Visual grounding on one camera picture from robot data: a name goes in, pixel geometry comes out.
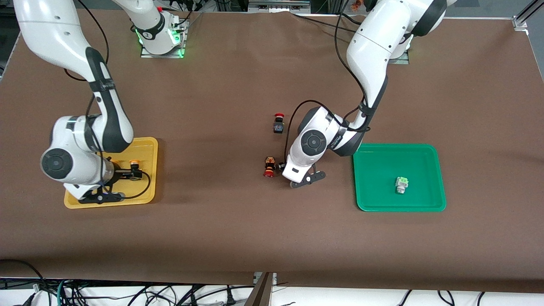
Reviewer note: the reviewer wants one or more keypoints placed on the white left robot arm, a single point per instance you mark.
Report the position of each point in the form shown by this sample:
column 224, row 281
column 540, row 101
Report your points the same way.
column 369, row 55

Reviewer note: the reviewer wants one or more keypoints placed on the green plastic tray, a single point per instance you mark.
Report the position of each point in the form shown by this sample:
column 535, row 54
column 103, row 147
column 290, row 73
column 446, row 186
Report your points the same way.
column 382, row 195

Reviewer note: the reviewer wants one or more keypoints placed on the green push button switch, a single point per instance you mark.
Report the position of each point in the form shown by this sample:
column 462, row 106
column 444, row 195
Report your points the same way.
column 401, row 183

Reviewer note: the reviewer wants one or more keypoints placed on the red mushroom push button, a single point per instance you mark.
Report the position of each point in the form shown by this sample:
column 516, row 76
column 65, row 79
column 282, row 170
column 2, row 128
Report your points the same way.
column 278, row 126
column 268, row 166

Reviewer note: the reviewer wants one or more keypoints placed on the yellow mushroom push button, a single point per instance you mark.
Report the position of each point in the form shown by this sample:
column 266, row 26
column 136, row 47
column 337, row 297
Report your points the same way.
column 136, row 173

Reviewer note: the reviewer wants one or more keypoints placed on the aluminium frame profile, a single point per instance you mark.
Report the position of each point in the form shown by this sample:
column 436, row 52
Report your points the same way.
column 520, row 21

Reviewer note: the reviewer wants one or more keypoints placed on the brown table cover sheet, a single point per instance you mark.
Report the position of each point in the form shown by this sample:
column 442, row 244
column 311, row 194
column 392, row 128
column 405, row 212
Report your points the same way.
column 212, row 221

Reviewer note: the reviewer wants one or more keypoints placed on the grey equipment box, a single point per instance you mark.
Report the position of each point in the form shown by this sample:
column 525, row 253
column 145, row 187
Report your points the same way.
column 276, row 6

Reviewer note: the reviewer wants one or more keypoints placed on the yellow plastic tray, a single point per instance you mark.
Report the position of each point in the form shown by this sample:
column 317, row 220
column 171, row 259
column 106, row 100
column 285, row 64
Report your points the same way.
column 144, row 148

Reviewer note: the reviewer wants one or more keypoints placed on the brown table support beam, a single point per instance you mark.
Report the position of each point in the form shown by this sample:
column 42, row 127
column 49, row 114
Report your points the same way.
column 261, row 293

